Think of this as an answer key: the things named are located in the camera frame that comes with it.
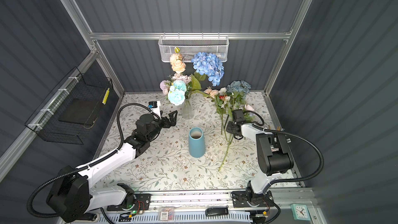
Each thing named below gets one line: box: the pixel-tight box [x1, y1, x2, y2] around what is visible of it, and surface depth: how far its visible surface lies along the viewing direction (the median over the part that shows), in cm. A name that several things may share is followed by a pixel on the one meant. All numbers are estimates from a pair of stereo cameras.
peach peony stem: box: [169, 46, 187, 75], surface depth 84 cm
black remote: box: [205, 205, 230, 217], surface depth 70 cm
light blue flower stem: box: [167, 79, 188, 106], surface depth 70 cm
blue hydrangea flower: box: [190, 51, 225, 87], surface depth 73 cm
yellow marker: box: [101, 87, 110, 105], surface depth 84 cm
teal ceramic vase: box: [188, 127, 206, 159], surface depth 77 cm
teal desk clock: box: [290, 203, 311, 221], surface depth 71 cm
